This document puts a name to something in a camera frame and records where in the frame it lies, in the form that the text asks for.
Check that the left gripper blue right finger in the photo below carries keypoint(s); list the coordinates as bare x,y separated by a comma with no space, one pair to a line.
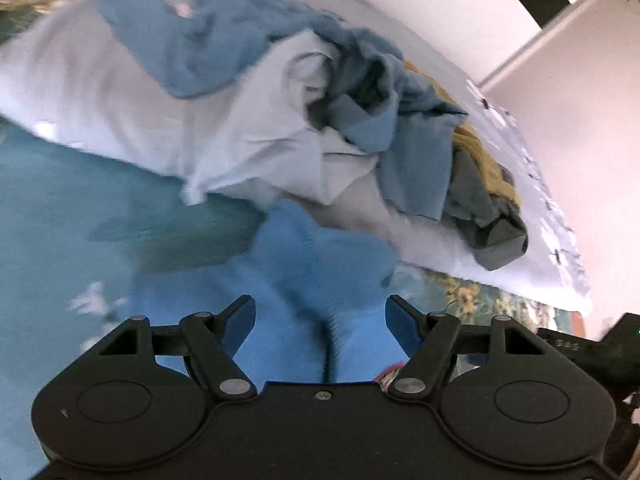
428,340

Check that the light blue shirt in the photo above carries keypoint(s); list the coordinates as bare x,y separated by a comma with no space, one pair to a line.
206,46

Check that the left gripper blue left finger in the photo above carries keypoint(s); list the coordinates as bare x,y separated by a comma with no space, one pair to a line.
212,341

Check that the white pale blue garment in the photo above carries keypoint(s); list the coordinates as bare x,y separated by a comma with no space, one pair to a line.
255,139

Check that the blue fleece garment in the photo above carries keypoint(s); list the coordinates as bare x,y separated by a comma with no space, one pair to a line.
319,293

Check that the grey green garment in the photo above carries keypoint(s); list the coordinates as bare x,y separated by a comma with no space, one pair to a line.
490,224

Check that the teal floral bed sheet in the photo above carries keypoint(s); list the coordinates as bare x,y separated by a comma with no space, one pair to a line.
76,229

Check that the white glossy sliding wardrobe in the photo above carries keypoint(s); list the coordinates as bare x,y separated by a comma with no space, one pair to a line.
475,5

